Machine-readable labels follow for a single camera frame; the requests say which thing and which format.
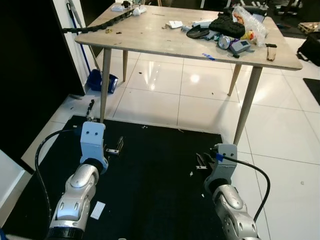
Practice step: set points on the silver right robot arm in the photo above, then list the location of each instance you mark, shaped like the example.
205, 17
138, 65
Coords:
232, 210

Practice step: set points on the black floor mat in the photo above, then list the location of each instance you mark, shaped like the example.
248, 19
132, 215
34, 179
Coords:
155, 190

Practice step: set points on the white paper slip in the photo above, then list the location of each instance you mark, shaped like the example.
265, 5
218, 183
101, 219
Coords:
98, 210

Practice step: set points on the blue dustpan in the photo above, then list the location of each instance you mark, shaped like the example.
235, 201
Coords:
97, 82

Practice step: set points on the blue pen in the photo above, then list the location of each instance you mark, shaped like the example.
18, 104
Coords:
208, 56

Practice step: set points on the light wooden table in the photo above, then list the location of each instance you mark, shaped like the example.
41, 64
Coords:
150, 40

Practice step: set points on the grey handheld device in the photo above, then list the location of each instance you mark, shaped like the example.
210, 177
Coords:
240, 47

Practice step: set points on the round silver tin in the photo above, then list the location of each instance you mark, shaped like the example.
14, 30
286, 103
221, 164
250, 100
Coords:
223, 42

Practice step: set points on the black round disc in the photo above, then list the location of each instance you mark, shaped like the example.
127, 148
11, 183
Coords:
197, 32

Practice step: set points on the small white paper scrap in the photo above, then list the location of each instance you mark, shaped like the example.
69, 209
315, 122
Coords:
175, 24

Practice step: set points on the white plastic item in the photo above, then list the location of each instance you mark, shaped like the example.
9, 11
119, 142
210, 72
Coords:
127, 8

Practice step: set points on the black cloth bundle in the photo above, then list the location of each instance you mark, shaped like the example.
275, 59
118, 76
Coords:
227, 25

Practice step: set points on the pale blue small box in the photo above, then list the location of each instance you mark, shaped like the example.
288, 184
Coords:
202, 23

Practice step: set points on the black bag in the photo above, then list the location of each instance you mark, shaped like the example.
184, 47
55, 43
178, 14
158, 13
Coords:
310, 50

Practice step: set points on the wooden pallet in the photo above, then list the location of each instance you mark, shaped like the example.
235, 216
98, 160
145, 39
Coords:
310, 27

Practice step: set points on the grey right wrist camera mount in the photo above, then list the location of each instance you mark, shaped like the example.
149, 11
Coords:
224, 165

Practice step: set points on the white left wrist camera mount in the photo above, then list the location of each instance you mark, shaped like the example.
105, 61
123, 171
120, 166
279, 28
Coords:
92, 142

